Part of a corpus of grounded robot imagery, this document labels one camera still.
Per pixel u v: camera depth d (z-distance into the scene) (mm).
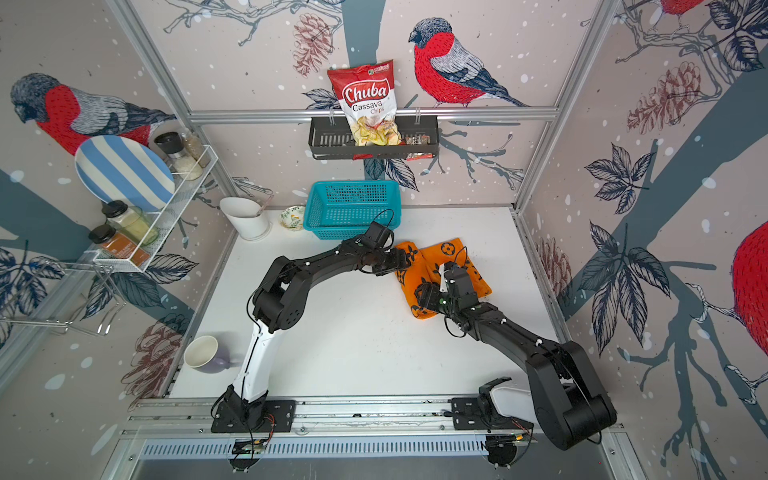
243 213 1093
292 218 1165
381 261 873
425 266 987
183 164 832
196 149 856
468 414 728
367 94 798
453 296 699
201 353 796
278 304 572
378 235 817
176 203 760
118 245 619
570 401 408
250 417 646
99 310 679
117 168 699
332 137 951
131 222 644
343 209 1220
